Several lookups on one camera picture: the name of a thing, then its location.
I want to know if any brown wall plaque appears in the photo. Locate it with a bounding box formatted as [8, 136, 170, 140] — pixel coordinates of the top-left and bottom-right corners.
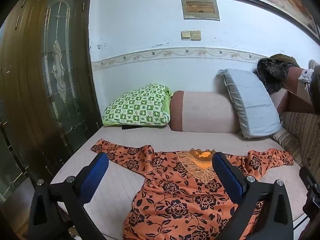
[180, 0, 220, 20]

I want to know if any green checkered pillow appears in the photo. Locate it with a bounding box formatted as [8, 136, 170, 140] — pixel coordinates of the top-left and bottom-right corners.
[102, 83, 173, 127]

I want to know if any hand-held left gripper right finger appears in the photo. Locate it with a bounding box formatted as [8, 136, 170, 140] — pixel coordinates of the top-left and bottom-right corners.
[212, 151, 294, 240]

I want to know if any white crumpled cloth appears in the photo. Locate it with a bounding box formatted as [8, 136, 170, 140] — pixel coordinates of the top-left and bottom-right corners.
[298, 69, 314, 83]

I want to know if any brown sofa armrest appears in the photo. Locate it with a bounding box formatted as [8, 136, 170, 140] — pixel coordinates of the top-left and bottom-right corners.
[276, 66, 320, 115]

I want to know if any grey pillow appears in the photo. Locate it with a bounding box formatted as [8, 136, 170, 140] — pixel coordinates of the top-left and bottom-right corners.
[218, 69, 283, 139]

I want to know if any striped beige sofa cushion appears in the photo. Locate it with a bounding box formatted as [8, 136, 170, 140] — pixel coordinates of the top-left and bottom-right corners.
[271, 111, 320, 170]

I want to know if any orange black floral blouse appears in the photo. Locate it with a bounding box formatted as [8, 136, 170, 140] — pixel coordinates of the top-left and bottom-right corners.
[90, 139, 294, 240]

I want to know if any pink quilted bed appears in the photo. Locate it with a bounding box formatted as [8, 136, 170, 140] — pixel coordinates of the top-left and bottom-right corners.
[49, 125, 310, 240]

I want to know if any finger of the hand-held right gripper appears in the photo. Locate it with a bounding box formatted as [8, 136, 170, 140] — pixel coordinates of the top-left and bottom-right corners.
[299, 166, 320, 219]

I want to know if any dark fur-trimmed jacket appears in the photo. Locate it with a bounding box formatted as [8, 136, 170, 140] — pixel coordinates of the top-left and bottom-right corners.
[257, 54, 300, 94]

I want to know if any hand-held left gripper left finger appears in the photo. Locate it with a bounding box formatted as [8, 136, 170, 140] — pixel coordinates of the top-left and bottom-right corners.
[26, 152, 110, 240]

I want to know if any pink brown bolster cushion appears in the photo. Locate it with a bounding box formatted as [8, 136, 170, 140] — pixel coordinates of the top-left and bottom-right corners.
[169, 91, 240, 133]

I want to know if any wooden door with glass panel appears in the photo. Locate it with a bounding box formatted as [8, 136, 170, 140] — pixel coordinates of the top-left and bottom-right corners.
[0, 0, 103, 230]

